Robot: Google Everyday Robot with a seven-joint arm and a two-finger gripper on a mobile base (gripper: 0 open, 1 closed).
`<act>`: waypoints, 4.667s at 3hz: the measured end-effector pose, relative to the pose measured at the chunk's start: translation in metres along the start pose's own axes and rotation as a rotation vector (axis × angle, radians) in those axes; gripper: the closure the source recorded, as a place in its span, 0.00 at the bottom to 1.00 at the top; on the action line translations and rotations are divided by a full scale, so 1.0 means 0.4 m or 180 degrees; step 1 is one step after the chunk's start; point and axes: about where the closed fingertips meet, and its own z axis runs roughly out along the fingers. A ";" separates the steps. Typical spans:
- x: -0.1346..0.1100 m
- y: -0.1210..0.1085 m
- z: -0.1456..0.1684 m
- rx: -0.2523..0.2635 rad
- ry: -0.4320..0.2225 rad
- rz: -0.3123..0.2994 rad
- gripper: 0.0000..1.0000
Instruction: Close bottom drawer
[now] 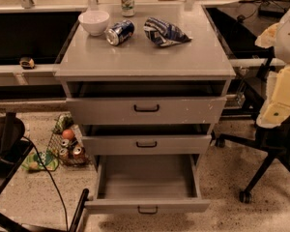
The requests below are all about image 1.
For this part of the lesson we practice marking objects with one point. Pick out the grey middle drawer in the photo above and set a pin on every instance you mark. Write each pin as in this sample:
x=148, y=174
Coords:
x=147, y=139

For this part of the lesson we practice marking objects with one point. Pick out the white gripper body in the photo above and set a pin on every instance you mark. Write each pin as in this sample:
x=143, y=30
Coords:
x=289, y=38

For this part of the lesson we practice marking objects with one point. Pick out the black power adapter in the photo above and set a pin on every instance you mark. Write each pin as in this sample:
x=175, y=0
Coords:
x=273, y=8

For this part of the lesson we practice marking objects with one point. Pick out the red soda can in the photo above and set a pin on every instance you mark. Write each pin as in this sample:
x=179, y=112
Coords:
x=78, y=153

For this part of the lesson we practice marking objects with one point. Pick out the black office chair right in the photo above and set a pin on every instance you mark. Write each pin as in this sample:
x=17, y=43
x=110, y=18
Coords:
x=275, y=142

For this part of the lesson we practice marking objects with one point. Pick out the grey drawer cabinet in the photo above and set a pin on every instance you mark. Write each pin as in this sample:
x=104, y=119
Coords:
x=92, y=59

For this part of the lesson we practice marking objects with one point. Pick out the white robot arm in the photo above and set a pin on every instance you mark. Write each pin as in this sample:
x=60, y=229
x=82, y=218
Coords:
x=277, y=36

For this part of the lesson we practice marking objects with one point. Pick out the blue white chip bag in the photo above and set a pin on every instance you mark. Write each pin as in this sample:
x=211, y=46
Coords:
x=163, y=33

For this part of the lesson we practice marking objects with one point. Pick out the wire basket on floor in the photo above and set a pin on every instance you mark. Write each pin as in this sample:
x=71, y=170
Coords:
x=66, y=145

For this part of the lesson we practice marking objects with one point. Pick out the green white upright can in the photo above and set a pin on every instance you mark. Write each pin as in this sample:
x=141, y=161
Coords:
x=127, y=7

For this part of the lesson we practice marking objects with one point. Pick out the black chair left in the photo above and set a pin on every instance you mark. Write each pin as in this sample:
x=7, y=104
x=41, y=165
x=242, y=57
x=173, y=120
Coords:
x=13, y=151

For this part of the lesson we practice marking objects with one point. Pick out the white bowl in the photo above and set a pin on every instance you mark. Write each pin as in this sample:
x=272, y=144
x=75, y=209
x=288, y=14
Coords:
x=94, y=22

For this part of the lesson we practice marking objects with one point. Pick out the silver soda can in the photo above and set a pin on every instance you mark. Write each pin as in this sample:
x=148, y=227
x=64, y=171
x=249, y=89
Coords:
x=64, y=154

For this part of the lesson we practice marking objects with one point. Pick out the blue soda can lying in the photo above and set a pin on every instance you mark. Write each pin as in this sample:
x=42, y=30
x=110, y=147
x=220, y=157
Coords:
x=120, y=32

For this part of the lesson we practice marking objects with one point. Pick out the grey drawer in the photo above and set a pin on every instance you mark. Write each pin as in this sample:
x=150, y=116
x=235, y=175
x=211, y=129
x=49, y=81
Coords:
x=147, y=185
x=145, y=103
x=147, y=139

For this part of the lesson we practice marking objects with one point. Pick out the grey bottom drawer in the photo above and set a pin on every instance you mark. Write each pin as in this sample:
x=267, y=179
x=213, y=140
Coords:
x=147, y=185

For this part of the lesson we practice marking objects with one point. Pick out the orange ball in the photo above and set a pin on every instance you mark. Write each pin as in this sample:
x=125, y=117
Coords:
x=68, y=134

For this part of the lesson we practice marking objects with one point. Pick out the green chip bag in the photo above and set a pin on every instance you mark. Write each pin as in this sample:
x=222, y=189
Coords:
x=63, y=122

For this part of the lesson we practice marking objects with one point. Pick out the black side table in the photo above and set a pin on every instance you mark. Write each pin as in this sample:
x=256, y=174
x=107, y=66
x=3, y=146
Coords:
x=238, y=25

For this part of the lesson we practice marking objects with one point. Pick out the yellow black tape measure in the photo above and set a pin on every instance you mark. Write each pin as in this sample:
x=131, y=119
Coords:
x=27, y=63

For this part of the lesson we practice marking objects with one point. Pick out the grey top drawer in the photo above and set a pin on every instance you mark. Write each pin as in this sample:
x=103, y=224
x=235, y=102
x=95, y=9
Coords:
x=145, y=103

